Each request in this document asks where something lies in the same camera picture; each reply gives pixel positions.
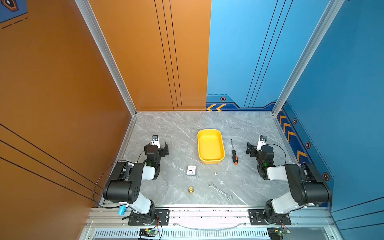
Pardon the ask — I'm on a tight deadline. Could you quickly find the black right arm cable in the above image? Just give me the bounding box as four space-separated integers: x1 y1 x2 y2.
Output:
266 143 288 166

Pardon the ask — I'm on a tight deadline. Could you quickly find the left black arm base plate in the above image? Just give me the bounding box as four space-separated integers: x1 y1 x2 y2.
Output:
128 209 170 226

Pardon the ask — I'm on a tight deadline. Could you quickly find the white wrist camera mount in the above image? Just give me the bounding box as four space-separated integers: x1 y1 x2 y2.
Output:
151 135 161 148
257 135 268 151

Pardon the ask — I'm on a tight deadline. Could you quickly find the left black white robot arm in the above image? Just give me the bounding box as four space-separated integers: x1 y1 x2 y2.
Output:
103 142 169 225

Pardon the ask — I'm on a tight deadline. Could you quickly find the left green circuit board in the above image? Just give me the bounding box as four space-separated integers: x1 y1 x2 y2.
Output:
139 229 159 240

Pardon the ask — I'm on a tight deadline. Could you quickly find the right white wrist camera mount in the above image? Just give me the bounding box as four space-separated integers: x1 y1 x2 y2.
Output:
257 135 268 151

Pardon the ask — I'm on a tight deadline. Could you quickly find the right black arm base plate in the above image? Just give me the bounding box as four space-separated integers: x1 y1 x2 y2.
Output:
248 209 292 226

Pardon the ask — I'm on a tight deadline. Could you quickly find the aluminium front frame rail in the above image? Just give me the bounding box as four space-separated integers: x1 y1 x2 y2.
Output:
80 205 343 240

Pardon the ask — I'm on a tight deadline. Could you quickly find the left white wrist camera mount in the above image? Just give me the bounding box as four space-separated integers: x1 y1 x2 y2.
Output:
151 135 161 148

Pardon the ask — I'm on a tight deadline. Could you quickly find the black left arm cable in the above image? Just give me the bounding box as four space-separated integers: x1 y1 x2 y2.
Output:
92 149 146 209

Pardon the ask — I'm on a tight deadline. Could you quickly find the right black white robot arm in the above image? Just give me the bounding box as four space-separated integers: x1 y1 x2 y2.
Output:
246 143 333 225

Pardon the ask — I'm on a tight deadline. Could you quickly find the silver open-end wrench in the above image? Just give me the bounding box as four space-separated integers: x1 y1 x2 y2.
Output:
208 182 233 201

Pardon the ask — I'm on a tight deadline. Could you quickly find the small white alarm clock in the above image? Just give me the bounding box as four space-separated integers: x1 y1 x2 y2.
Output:
187 165 197 176

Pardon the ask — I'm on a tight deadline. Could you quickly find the yellow plastic bin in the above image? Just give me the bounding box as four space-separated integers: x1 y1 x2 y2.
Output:
198 129 226 165

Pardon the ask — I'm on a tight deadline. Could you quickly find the green circuit board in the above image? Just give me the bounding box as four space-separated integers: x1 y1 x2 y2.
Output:
268 229 291 240
139 229 159 240

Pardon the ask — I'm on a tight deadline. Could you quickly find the blue cylindrical cap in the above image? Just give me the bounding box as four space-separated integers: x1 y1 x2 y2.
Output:
118 205 127 216

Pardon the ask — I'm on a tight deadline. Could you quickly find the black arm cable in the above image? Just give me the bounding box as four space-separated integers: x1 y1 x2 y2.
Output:
92 149 146 209
266 143 288 166

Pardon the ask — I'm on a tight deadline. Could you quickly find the black orange handled screwdriver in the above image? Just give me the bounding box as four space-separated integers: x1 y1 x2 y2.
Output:
231 139 239 165

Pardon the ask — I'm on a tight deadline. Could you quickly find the right green circuit board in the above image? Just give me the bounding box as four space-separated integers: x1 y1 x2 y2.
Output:
268 229 291 240

